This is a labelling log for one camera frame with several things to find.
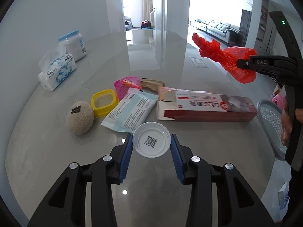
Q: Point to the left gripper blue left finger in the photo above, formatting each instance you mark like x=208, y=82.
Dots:
x=125, y=157

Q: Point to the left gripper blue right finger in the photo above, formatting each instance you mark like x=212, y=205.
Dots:
x=177, y=159

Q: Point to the white plastic lid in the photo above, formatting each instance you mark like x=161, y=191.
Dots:
x=151, y=139

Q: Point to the light blue wipes packet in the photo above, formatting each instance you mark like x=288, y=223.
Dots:
x=131, y=111

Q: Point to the red white toothpaste box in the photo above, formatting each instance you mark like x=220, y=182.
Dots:
x=200, y=106

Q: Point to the yellow square container lid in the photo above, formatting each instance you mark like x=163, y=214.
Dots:
x=104, y=102

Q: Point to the red plastic bag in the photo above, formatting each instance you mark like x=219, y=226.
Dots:
x=227, y=58

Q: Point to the pink plastic shuttlecock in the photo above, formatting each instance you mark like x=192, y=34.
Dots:
x=122, y=85

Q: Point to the brown paper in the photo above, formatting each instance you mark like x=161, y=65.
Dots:
x=151, y=84

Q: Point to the grey mesh trash basket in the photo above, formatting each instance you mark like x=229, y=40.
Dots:
x=269, y=115

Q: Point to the person's right hand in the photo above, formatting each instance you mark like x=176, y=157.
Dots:
x=286, y=122

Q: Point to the pink plastic stool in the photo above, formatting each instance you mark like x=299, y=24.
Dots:
x=278, y=100

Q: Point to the beige fluffy plush pouch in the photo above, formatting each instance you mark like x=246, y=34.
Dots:
x=80, y=118

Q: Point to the grey sofa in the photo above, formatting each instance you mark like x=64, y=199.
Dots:
x=224, y=31

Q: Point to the white blue tissue pack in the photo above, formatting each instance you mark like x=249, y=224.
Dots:
x=55, y=67

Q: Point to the white jar blue lid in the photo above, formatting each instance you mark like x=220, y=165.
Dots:
x=74, y=44

